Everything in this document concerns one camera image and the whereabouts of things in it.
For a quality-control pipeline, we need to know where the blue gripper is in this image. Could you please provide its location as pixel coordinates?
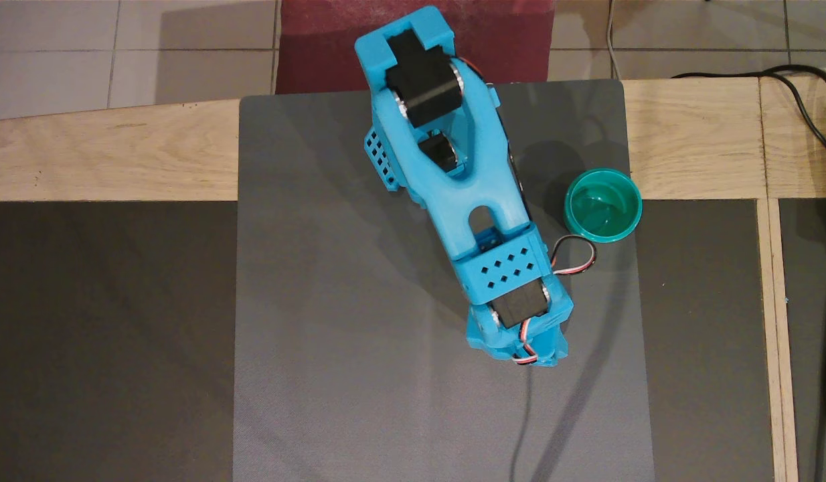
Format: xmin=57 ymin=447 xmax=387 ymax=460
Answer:
xmin=467 ymin=311 xmax=570 ymax=368

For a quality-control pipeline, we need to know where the black power cable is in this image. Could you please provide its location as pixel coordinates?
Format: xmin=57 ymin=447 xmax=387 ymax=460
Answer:
xmin=671 ymin=64 xmax=826 ymax=482

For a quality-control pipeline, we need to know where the grey table mat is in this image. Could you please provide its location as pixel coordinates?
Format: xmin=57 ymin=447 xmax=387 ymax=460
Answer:
xmin=232 ymin=79 xmax=656 ymax=482

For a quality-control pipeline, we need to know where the red white black servo cable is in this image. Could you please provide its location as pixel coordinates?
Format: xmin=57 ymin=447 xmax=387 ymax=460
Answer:
xmin=549 ymin=234 xmax=598 ymax=276
xmin=510 ymin=318 xmax=541 ymax=366

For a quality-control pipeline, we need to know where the green plastic cup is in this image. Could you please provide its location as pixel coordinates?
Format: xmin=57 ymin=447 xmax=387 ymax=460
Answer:
xmin=564 ymin=167 xmax=643 ymax=244

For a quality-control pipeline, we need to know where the maroon chair cloth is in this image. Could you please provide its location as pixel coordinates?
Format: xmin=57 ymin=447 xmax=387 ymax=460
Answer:
xmin=274 ymin=0 xmax=556 ymax=94

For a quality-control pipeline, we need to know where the black table panel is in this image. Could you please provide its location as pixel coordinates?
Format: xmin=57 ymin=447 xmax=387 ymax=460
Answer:
xmin=633 ymin=198 xmax=776 ymax=482
xmin=0 ymin=199 xmax=241 ymax=482
xmin=776 ymin=197 xmax=826 ymax=482

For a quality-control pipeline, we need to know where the white floor cable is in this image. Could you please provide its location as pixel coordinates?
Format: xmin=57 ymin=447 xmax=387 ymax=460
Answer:
xmin=606 ymin=0 xmax=620 ymax=80

